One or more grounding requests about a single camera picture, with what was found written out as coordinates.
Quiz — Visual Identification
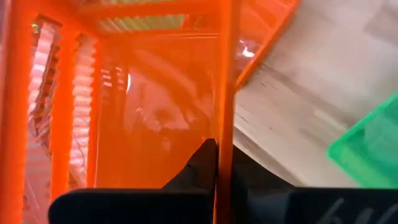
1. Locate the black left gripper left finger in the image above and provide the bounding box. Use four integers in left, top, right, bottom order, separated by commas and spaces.
48, 138, 218, 224

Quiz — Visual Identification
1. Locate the red plastic mesh basket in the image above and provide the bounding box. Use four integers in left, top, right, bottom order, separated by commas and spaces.
0, 0, 301, 224

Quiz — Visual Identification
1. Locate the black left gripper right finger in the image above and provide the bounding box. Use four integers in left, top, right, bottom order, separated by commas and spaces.
231, 145, 398, 224

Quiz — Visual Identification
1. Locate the green plastic mesh basket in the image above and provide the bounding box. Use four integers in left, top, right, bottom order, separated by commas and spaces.
326, 91, 398, 189

